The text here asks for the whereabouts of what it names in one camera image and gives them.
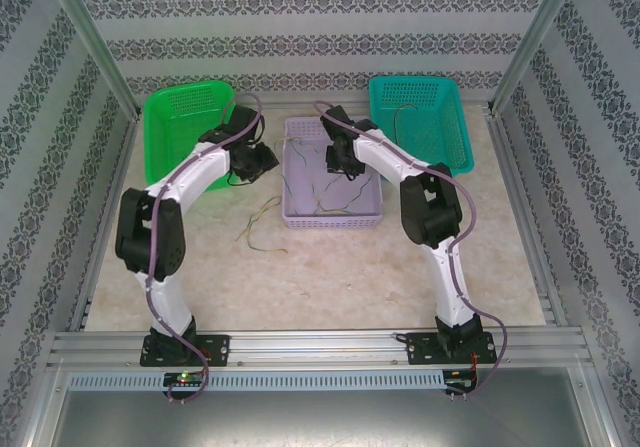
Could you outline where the yellow green wire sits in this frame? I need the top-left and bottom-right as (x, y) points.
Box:
(247, 201), (290, 256)
(312, 169), (371, 217)
(236, 195), (284, 242)
(283, 135), (321, 166)
(289, 149), (324, 216)

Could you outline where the dark wire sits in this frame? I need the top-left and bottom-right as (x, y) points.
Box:
(391, 104), (422, 166)

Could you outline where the lilac plastic basket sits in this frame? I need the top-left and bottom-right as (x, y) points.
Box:
(281, 116), (386, 232)

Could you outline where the green plastic basket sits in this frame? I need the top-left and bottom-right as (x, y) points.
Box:
(142, 79), (239, 193)

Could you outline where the teal plastic basket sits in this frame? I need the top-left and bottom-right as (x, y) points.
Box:
(368, 74), (475, 178)

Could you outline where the grey metal lower shelf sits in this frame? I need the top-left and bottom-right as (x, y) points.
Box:
(29, 366), (616, 447)

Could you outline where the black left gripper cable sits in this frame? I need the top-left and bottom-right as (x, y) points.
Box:
(225, 166), (254, 188)

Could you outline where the aluminium side rail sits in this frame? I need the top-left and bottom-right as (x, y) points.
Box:
(484, 106), (571, 328)
(67, 109), (144, 333)

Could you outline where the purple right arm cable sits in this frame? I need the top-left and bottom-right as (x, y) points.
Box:
(313, 99), (511, 403)

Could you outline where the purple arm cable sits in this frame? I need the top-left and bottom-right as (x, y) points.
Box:
(313, 99), (511, 403)
(144, 91), (265, 406)

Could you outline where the aluminium frame post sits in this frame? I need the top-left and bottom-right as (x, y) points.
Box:
(486, 0), (587, 117)
(42, 0), (145, 118)

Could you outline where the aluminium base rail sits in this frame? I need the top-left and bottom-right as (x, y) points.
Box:
(47, 329), (589, 371)

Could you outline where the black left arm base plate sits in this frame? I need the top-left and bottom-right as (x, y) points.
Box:
(138, 334), (232, 368)

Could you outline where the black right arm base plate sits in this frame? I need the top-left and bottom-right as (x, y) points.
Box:
(403, 331), (499, 367)

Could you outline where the white slotted cable duct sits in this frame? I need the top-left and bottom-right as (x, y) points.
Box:
(67, 369), (446, 392)

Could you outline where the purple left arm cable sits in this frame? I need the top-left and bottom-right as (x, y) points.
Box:
(144, 91), (265, 406)

